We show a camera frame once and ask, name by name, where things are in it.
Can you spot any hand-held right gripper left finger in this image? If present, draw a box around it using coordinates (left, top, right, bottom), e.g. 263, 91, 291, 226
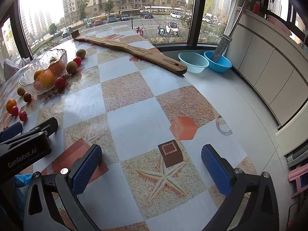
23, 144, 103, 231

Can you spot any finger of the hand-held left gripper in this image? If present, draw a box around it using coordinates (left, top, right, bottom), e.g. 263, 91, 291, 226
0, 122, 23, 143
30, 117, 59, 137

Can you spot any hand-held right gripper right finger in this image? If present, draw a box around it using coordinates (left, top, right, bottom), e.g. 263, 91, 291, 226
201, 144, 280, 231

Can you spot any person's left hand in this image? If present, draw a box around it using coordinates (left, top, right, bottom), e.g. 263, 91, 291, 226
14, 173, 33, 188

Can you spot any large orange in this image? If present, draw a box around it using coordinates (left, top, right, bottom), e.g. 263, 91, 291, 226
38, 70, 56, 88

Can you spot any white cloth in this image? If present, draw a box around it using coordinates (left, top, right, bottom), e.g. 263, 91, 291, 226
2, 58, 32, 81

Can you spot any green-brown jujube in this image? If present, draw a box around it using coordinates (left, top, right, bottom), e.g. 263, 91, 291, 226
66, 61, 78, 74

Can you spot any checkered printed tablecloth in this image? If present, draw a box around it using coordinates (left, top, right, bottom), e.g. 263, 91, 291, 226
0, 24, 259, 231

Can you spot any clear glass bowl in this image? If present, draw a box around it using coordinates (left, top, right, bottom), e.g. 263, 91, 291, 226
19, 49, 68, 95

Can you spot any pink plastic stool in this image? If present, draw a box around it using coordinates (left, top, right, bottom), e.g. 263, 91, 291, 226
287, 164, 308, 199

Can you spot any pale green plastic stool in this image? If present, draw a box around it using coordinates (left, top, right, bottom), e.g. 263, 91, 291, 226
286, 147, 308, 167

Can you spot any white storage box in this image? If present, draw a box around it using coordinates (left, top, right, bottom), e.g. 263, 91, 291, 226
275, 114, 308, 156

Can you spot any light blue plastic basin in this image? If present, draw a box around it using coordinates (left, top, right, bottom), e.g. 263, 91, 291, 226
178, 52, 210, 74

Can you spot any long wooden board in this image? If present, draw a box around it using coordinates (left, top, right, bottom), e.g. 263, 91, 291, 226
71, 30, 188, 75

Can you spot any white cabinet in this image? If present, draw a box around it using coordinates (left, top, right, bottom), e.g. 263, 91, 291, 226
226, 11, 308, 126

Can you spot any white car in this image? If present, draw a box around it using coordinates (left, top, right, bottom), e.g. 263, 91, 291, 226
166, 20, 179, 33

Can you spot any pink basin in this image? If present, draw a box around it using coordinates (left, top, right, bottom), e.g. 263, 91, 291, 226
266, 14, 293, 36

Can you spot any white curtain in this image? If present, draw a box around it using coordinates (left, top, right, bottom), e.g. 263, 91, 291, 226
225, 0, 255, 38

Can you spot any black wire rack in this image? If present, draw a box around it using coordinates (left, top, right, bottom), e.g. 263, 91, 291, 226
287, 197, 308, 229

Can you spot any dark window frame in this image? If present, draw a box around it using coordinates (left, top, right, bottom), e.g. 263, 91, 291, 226
0, 0, 228, 60

